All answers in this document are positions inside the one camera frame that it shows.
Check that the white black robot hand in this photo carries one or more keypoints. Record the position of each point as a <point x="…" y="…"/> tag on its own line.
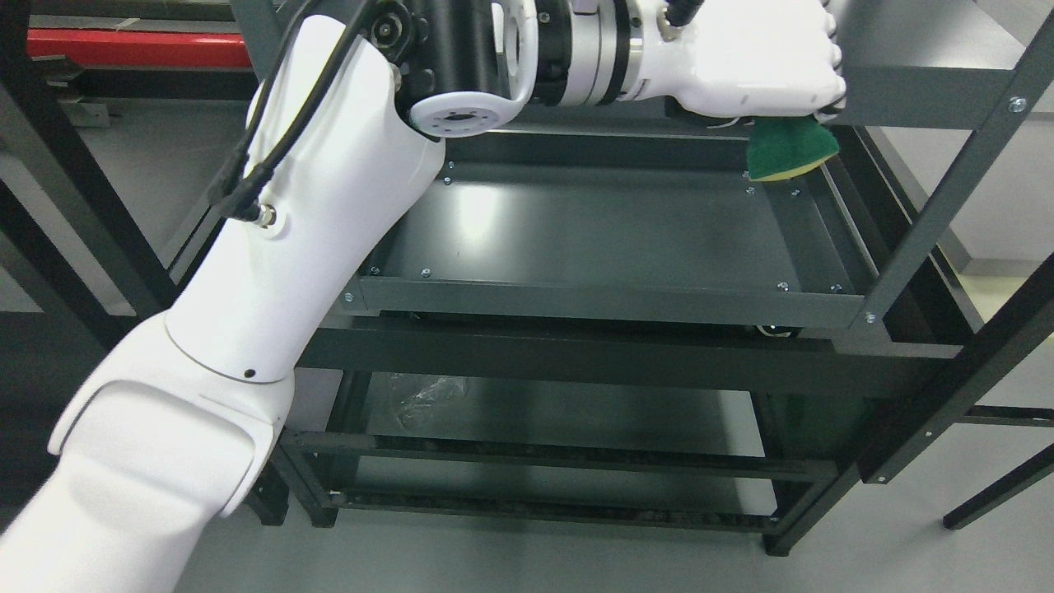
<point x="742" y="58"/>

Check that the grey metal shelf unit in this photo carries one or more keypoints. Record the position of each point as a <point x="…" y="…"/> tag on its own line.
<point x="652" y="341"/>

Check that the clear plastic bag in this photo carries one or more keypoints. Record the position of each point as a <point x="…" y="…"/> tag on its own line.
<point x="415" y="399"/>

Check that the red metal beam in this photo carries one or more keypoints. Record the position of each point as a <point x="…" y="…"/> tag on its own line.
<point x="152" y="49"/>

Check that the black metal shelf rack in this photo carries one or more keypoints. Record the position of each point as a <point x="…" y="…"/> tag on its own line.
<point x="79" y="216"/>

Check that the green yellow sponge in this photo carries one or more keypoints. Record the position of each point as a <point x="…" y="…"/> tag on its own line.
<point x="784" y="148"/>

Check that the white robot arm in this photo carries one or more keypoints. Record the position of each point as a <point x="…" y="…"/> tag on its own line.
<point x="174" y="427"/>

